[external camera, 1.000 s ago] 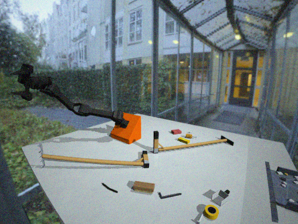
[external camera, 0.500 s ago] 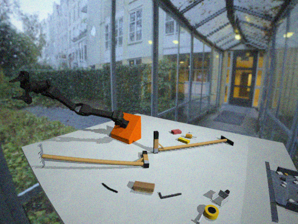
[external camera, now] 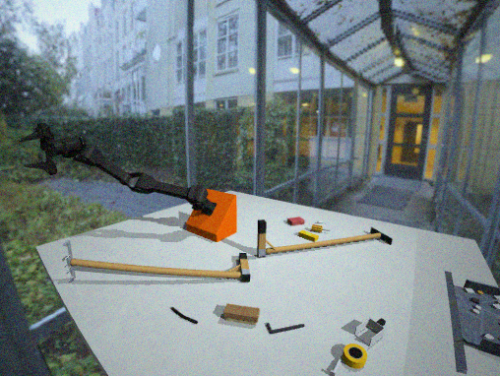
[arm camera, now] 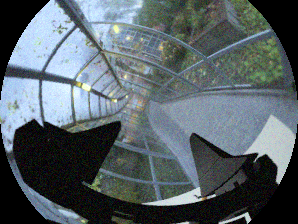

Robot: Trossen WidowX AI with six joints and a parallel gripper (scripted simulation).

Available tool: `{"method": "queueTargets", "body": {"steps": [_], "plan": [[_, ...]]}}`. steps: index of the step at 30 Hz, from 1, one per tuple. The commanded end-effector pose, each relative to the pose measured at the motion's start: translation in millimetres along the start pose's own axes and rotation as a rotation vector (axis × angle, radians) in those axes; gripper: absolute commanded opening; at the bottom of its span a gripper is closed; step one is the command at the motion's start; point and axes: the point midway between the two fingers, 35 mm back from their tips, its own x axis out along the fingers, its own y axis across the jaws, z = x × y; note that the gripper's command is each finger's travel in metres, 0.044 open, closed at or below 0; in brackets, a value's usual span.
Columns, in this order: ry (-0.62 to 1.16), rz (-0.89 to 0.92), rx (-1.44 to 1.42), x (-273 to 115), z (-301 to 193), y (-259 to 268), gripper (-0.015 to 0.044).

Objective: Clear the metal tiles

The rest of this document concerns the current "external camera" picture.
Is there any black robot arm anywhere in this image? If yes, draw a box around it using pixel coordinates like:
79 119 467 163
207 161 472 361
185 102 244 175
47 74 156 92
62 136 217 216

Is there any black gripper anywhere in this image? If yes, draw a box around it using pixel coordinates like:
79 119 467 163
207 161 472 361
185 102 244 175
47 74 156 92
19 123 70 175

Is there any grey metal bolt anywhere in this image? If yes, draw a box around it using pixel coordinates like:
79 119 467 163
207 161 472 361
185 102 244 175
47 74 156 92
329 359 341 376

